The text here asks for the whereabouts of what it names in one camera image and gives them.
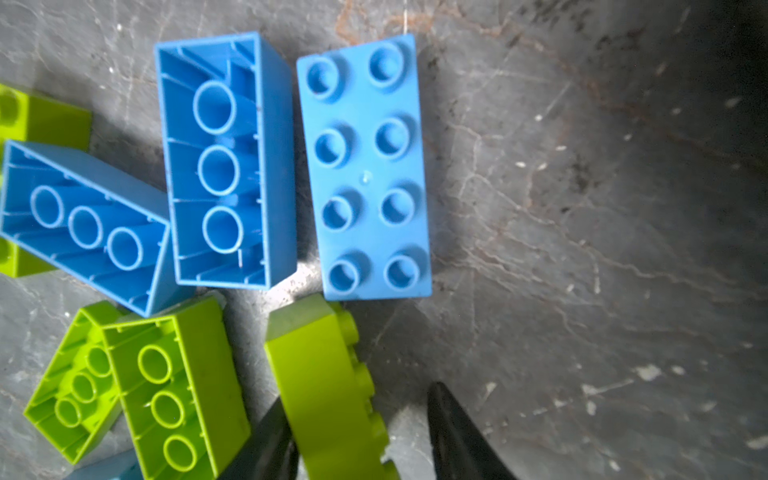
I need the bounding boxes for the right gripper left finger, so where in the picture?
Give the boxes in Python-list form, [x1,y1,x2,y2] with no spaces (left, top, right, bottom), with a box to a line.
[218,397,299,480]

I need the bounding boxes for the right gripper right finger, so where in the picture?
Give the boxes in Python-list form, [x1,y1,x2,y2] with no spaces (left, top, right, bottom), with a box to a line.
[427,381,516,480]

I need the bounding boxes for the green lego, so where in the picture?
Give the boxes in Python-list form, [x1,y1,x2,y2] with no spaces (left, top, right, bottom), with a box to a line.
[24,293,251,479]
[265,294,399,479]
[1,84,92,278]

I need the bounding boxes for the blue lego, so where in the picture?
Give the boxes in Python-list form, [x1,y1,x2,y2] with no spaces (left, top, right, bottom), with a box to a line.
[65,449,143,480]
[296,34,432,301]
[154,32,297,290]

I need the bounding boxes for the blue lego low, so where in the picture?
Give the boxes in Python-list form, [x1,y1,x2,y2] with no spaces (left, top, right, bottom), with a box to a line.
[1,141,195,318]

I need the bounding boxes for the green lego under stack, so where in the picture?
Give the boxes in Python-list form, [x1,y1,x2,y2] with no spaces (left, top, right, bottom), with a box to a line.
[24,293,251,479]

